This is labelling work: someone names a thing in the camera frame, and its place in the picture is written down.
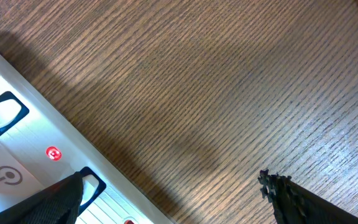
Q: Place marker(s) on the white power strip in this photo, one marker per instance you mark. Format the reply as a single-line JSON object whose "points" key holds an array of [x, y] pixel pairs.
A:
{"points": [[51, 149]]}

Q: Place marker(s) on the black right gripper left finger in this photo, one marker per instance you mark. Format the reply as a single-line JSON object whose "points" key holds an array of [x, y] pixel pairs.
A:
{"points": [[57, 204]]}

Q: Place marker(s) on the white charger adapter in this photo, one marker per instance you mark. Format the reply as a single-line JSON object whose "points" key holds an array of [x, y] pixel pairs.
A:
{"points": [[16, 182]]}

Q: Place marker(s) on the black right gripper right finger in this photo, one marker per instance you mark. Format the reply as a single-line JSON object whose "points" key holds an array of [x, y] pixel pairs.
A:
{"points": [[293, 204]]}

